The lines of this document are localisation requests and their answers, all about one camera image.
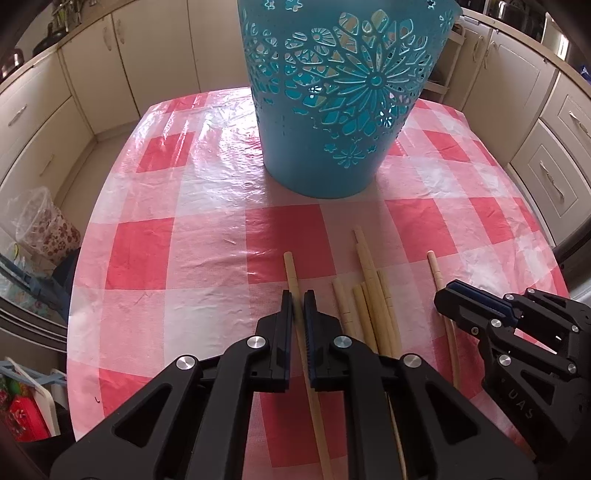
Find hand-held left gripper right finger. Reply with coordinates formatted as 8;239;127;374
302;290;539;480

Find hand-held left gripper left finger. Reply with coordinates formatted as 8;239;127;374
50;290;296;480

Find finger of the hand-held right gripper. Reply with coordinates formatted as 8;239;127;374
434;286;519;366
449;281;591;376

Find beige wooden chopstick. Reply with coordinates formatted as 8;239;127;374
427;250;462;388
353;226;409;480
352;284;380;354
283;251;334;480
361;281;393;356
331;280;358;340

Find blue perforated plastic basket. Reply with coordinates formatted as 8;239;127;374
237;0;464;200

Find red checkered plastic tablecloth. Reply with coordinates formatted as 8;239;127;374
66;85;571;480

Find cream panelled cabinets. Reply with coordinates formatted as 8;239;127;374
462;11;591;247

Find white shelf rack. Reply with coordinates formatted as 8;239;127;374
422;14;466;106

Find floral bin with plastic bag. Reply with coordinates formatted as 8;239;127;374
7;186;83;267

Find red printed package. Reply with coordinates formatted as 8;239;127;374
0;375;51;443

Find cream kitchen counter cabinets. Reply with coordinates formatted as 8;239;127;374
0;0;254;241

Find metal pot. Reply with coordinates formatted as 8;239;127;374
0;50;25;80

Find kitchen utensil rack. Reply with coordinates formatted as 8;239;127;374
50;0;86;34

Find blue metal frame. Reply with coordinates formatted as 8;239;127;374
0;256;63;319

